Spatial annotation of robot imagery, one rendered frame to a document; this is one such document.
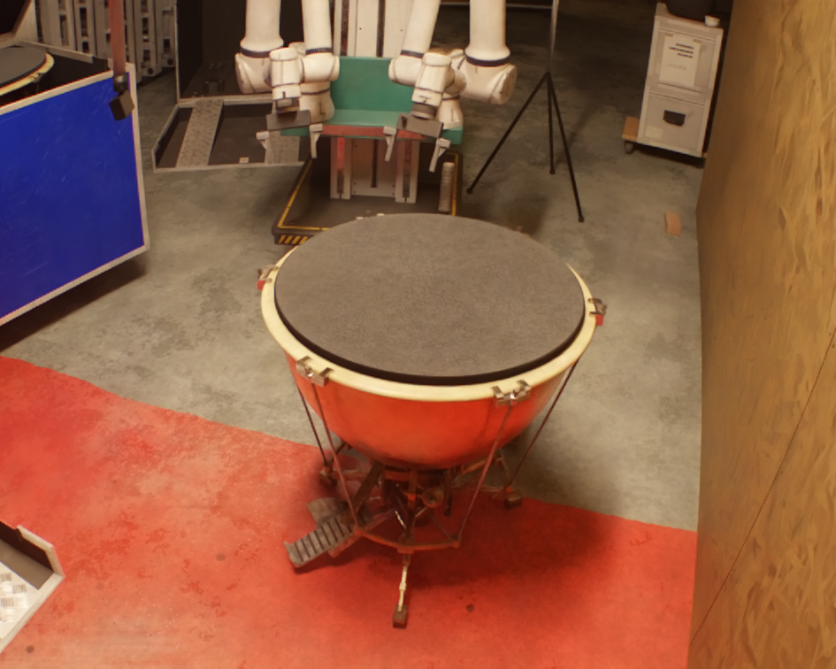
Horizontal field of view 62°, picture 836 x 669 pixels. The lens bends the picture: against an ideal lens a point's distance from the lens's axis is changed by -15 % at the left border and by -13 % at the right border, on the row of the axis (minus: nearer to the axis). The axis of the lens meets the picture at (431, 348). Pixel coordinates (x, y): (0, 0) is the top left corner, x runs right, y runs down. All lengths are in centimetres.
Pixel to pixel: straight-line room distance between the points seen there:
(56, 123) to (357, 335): 169
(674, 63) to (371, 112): 226
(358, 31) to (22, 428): 187
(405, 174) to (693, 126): 221
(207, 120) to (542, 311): 349
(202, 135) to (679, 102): 281
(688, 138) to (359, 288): 342
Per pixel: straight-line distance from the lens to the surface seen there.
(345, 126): 287
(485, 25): 264
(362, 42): 303
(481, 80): 271
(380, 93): 298
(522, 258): 184
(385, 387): 145
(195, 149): 459
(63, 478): 253
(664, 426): 274
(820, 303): 159
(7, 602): 222
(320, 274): 173
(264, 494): 235
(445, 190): 206
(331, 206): 314
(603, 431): 265
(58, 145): 292
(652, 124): 483
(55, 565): 221
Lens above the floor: 168
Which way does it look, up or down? 35 degrees down
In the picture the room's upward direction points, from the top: 4 degrees clockwise
